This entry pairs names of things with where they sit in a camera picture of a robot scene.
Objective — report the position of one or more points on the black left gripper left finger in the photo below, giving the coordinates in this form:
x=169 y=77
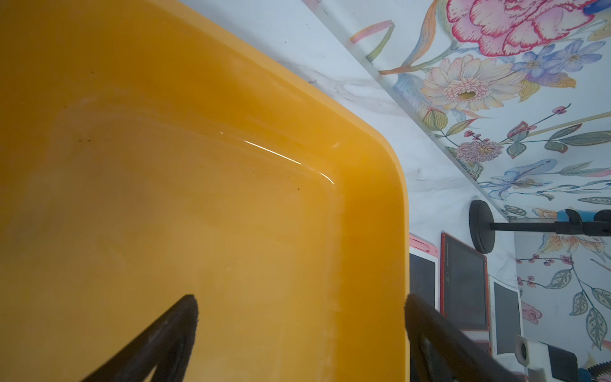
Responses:
x=161 y=352

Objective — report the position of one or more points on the black microphone stand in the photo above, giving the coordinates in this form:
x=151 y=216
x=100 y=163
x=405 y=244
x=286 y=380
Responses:
x=483 y=228

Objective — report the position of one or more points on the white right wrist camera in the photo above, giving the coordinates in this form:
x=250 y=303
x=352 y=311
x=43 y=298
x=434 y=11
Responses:
x=546 y=362

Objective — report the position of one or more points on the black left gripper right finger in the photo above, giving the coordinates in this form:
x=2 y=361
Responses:
x=441 y=352

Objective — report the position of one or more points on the yellow plastic storage box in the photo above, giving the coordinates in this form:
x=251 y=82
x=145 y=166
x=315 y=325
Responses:
x=146 y=155

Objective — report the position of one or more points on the white writing tablet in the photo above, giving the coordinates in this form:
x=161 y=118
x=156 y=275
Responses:
x=506 y=320

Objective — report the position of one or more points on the red writing tablet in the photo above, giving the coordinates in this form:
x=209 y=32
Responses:
x=481 y=338
x=464 y=287

